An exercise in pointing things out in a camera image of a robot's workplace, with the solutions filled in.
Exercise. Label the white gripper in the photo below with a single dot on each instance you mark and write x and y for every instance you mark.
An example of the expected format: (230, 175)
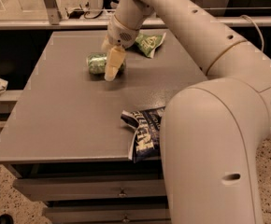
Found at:
(119, 34)

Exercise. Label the green soda can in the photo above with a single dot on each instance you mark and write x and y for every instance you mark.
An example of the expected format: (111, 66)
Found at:
(97, 62)

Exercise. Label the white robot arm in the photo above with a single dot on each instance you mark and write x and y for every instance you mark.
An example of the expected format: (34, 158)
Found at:
(210, 131)

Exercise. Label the green chip bag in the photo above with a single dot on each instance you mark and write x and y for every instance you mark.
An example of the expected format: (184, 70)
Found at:
(148, 44)

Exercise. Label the grey drawer cabinet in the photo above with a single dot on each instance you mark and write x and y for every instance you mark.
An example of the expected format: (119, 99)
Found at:
(67, 122)

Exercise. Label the blue Kettle chip bag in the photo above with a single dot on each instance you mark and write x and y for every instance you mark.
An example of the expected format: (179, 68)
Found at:
(146, 140)

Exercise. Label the upper grey drawer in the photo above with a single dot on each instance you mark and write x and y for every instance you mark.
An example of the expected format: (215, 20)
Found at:
(90, 187)

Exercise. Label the grey drawer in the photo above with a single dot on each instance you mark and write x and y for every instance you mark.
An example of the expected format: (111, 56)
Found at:
(90, 187)
(152, 213)

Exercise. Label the lower grey drawer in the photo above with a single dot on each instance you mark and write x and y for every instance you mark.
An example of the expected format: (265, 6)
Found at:
(152, 213)

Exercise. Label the black shoe tip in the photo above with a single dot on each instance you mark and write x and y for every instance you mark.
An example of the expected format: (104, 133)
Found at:
(6, 219)

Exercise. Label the metal railing frame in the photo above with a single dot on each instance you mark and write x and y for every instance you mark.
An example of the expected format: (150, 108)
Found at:
(91, 14)

